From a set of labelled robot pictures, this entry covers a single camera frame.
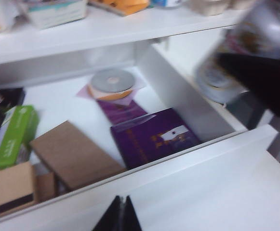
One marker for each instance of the green box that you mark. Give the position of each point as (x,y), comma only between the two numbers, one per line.
(17,134)

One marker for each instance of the white printed paper box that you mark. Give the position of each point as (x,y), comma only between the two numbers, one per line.
(57,14)

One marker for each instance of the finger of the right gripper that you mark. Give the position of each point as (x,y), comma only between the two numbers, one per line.
(270,81)

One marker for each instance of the white plastic wrapped bundle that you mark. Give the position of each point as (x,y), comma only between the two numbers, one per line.
(0,16)

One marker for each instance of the white cabinet drawer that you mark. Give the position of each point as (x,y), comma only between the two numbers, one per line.
(202,192)

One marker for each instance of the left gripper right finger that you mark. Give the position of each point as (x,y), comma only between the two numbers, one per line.
(131,216)

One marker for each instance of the small cardboard box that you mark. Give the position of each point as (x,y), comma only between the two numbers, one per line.
(45,186)

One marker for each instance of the orange package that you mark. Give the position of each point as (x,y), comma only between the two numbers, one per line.
(127,6)

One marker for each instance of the brown cardboard box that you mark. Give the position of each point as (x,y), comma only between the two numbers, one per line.
(72,151)

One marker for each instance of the purple booklet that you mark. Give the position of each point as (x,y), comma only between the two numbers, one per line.
(120,110)

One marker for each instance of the orange and grey tape roll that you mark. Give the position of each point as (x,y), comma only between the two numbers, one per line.
(110,80)

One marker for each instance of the silver beer can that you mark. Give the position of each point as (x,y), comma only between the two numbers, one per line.
(262,29)

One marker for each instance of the white sideboard cabinet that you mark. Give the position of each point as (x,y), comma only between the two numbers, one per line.
(106,31)

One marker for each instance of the cardboard box with black edge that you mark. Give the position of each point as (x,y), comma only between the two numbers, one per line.
(7,183)

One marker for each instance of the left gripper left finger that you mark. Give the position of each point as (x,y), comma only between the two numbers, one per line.
(113,216)

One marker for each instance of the purple book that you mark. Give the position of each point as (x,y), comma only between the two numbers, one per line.
(142,144)

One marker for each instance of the beige egg carton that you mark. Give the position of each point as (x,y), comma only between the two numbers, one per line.
(207,7)

